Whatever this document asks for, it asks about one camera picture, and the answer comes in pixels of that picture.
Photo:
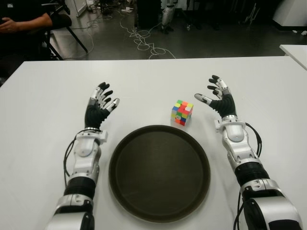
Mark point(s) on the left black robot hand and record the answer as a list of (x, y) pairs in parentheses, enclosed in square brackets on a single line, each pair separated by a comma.
[(94, 116)]

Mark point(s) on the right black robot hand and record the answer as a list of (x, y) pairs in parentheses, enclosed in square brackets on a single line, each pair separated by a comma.
[(226, 105)]

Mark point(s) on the multicoloured Rubik's cube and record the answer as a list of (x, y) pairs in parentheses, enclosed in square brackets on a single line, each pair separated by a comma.
[(182, 112)]

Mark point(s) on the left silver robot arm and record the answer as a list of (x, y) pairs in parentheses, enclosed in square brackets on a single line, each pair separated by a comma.
[(82, 148)]

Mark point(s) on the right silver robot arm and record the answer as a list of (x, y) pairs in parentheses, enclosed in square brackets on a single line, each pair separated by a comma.
[(235, 134)]

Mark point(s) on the dark brown round plate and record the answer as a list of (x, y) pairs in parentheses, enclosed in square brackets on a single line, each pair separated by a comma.
[(159, 172)]

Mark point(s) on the small white floor object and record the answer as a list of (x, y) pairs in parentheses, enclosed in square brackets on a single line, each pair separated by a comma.
[(188, 27)]

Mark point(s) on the white side table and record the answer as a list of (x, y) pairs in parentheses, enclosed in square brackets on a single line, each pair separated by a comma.
[(297, 54)]

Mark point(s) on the grey folded tripod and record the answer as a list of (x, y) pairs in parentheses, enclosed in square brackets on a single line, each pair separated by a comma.
[(250, 14)]

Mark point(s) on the white paper scrap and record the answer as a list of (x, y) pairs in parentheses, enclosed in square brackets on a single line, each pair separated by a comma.
[(294, 31), (304, 34)]

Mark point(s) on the black office chair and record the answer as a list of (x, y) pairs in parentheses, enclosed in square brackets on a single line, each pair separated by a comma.
[(61, 20)]

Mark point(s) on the silver humanoid robot legs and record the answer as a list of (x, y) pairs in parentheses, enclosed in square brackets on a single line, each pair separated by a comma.
[(166, 14)]

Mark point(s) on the white board panel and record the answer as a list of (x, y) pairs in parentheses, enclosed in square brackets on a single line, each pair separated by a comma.
[(76, 7)]

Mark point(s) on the white power strip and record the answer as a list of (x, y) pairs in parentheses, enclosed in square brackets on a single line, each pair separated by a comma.
[(127, 10)]

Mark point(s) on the white machine base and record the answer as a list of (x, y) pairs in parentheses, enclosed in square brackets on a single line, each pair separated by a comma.
[(292, 12)]

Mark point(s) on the black cabinet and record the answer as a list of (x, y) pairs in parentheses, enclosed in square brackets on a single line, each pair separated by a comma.
[(148, 14)]

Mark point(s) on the seated person in black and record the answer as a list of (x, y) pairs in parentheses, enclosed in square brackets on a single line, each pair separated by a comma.
[(21, 9)]

